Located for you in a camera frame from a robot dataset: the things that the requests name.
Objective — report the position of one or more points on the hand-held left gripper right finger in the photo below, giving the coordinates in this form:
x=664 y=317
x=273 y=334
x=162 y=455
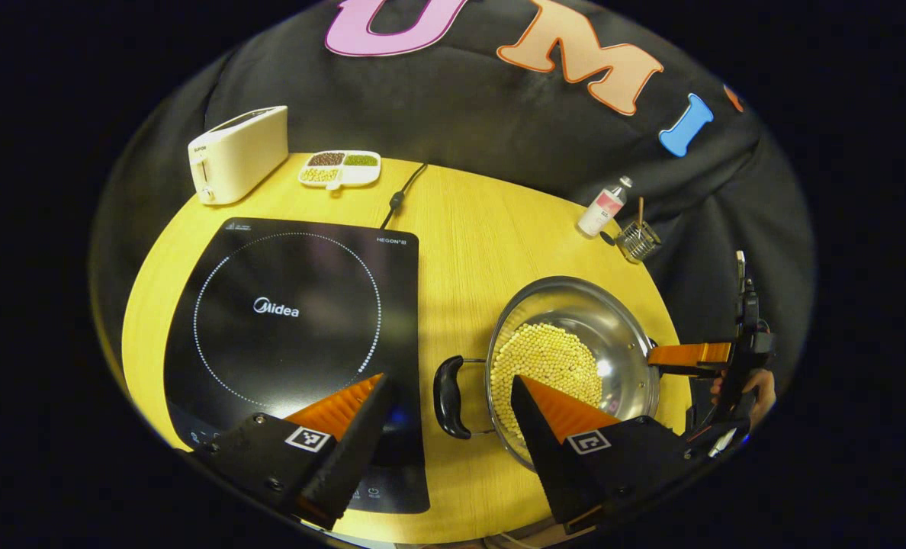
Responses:
x=544 y=457

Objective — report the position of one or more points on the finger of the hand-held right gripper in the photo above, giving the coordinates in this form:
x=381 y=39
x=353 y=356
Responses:
x=689 y=357

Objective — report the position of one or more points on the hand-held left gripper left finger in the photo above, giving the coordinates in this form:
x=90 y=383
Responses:
x=354 y=450

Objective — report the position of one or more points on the black induction cooktop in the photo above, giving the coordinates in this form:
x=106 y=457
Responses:
x=285 y=366

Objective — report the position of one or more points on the pile of yellow beans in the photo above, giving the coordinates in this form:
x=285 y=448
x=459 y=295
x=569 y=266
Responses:
x=544 y=358

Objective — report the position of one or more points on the small glass cup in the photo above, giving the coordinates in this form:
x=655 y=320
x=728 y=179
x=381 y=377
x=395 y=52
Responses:
x=638 y=242

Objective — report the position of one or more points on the thin wooden stick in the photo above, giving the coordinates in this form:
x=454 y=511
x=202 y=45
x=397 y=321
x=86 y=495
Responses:
x=640 y=210

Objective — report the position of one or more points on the small bottle with pink label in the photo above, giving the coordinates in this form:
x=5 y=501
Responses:
x=602 y=210

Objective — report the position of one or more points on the white divided dish with beans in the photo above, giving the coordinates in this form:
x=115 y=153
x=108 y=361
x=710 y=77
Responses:
x=338 y=169

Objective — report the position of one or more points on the white toaster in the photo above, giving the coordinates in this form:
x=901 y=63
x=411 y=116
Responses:
x=239 y=156

